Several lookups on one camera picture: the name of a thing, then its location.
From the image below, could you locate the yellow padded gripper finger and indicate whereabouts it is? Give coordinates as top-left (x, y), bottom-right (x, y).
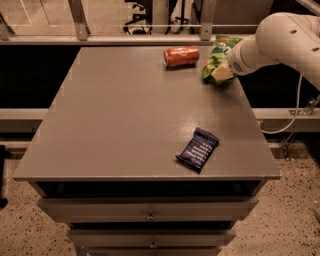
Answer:
top-left (211, 62), bottom-right (234, 82)

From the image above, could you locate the green rice chip bag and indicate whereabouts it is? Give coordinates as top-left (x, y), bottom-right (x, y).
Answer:
top-left (202, 35), bottom-right (241, 85)

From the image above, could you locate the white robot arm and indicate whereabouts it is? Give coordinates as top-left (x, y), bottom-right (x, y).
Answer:
top-left (210, 12), bottom-right (320, 89)

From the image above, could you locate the orange soda can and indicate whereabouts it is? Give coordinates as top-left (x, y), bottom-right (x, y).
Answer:
top-left (163, 46), bottom-right (200, 68)

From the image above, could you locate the dark blue snack bar wrapper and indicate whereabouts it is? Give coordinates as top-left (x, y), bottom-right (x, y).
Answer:
top-left (176, 127), bottom-right (220, 174)

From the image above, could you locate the black office chair base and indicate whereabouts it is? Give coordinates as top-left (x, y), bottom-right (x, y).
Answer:
top-left (123, 0), bottom-right (193, 35)

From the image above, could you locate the grey drawer cabinet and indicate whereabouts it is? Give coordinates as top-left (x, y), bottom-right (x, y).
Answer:
top-left (14, 47), bottom-right (280, 256)

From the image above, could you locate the metal guard railing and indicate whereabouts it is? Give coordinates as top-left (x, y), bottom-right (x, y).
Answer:
top-left (0, 0), bottom-right (319, 45)

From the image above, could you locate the upper grey drawer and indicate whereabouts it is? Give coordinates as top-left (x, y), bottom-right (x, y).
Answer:
top-left (39, 197), bottom-right (258, 223)

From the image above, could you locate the grey drawer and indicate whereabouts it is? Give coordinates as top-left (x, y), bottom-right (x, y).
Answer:
top-left (68, 229), bottom-right (235, 248)
top-left (39, 197), bottom-right (258, 223)

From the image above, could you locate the metal upper drawer knob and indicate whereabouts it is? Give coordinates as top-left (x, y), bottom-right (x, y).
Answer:
top-left (145, 212), bottom-right (156, 222)

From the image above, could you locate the metal drawer knob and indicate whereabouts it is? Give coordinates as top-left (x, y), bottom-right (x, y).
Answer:
top-left (145, 212), bottom-right (156, 222)
top-left (149, 241), bottom-right (158, 249)

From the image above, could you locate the metal lower drawer knob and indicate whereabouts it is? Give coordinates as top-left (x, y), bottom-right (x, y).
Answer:
top-left (149, 241), bottom-right (158, 249)

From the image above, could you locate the lower grey drawer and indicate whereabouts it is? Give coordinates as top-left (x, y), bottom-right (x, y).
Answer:
top-left (68, 229), bottom-right (235, 248)

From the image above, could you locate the black object at left edge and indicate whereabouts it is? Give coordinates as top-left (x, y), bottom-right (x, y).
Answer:
top-left (0, 145), bottom-right (11, 209)

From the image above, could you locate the white cable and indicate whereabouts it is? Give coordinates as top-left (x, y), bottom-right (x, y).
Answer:
top-left (259, 73), bottom-right (304, 135)

